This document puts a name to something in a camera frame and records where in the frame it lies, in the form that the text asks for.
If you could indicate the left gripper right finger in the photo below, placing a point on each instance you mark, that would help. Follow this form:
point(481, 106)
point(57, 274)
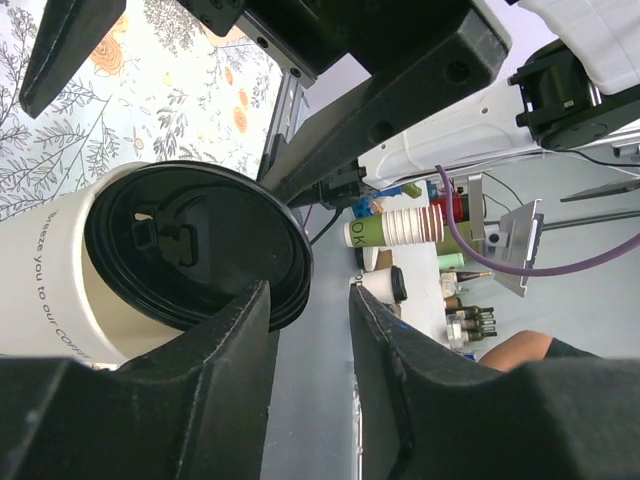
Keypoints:
point(430, 413)

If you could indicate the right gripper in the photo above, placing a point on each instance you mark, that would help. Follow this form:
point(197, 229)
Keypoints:
point(422, 57)

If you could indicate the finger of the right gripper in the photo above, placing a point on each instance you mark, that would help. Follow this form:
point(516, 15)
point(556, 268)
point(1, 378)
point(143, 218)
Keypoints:
point(68, 33)

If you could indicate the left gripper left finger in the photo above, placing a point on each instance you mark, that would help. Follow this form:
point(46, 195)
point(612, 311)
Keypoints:
point(194, 408)

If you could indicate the white paper coffee cup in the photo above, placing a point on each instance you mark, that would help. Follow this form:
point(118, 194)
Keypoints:
point(54, 303)

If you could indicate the black cup lid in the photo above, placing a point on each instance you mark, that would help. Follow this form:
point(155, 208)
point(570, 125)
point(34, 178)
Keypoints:
point(179, 240)

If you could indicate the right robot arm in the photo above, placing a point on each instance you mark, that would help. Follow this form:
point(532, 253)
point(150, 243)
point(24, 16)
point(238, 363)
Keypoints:
point(581, 87)

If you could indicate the background lidded coffee cup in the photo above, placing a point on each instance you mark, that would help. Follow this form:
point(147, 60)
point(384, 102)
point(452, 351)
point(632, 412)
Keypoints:
point(387, 285)

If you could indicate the floral table mat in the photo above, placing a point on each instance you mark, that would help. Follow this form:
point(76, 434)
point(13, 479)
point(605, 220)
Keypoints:
point(159, 86)

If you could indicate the background cup stack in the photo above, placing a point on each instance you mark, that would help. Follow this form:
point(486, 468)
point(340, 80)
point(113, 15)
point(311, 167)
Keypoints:
point(408, 226)

